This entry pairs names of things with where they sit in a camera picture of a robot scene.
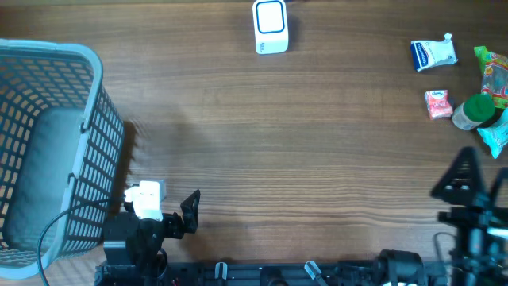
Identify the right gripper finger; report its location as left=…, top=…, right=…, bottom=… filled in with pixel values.
left=430, top=147, right=488, bottom=207
left=490, top=167, right=508, bottom=210

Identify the teal wet wipes pack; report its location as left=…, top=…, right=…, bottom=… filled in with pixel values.
left=477, top=110, right=507, bottom=159

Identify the green lid jar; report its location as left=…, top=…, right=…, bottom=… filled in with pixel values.
left=452, top=94, right=496, bottom=131

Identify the red white tissue pack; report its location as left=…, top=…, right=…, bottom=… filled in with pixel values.
left=424, top=90, right=453, bottom=120

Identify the green Haribo candy bag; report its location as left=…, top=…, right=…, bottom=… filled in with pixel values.
left=474, top=46, right=507, bottom=110

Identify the white blue pouch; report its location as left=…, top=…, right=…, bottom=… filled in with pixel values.
left=410, top=33, right=458, bottom=72

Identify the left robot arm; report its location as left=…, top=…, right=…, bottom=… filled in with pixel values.
left=94, top=190, right=201, bottom=285

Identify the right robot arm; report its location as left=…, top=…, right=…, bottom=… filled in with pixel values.
left=372, top=147, right=507, bottom=285

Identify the white barcode scanner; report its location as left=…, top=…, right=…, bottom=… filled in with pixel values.
left=252, top=0, right=289, bottom=55

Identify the grey plastic mesh basket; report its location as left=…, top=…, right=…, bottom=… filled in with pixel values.
left=1, top=39, right=125, bottom=280

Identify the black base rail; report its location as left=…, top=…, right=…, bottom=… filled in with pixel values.
left=94, top=260, right=448, bottom=286

